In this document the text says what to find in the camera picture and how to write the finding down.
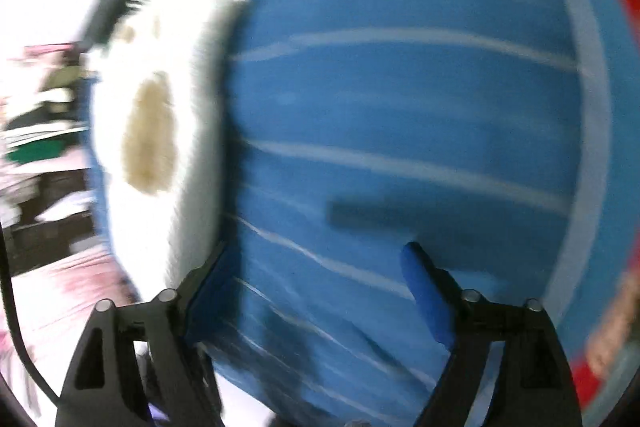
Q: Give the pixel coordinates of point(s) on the blue white-striped cloth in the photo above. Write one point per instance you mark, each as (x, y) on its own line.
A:
(400, 107)

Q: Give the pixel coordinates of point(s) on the pink printed bedsheet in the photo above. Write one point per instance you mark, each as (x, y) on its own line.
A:
(65, 297)

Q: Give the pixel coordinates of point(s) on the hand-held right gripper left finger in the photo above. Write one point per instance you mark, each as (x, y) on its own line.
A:
(209, 304)

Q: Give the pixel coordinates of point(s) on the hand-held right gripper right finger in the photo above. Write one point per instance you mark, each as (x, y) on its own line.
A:
(425, 294)

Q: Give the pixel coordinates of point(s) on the pile of mixed clothes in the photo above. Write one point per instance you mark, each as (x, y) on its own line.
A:
(45, 117)

